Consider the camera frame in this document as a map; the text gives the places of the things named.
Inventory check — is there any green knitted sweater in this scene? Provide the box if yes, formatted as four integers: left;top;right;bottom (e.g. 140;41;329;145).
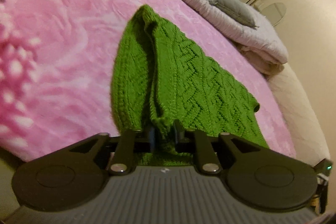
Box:
110;5;267;166

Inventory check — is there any white folded quilt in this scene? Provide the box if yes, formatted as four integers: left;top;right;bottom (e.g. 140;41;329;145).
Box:
183;0;288;76

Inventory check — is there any pink floral bed blanket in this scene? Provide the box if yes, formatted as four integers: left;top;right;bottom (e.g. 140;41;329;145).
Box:
1;0;295;161

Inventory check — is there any round glass side table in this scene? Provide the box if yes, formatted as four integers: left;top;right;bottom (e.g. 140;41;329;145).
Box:
253;2;286;26

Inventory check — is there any grey pillow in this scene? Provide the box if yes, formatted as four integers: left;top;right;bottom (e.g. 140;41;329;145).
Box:
208;0;257;29

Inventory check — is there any beige padded bed frame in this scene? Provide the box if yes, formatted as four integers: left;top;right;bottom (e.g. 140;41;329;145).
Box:
268;64;331;165

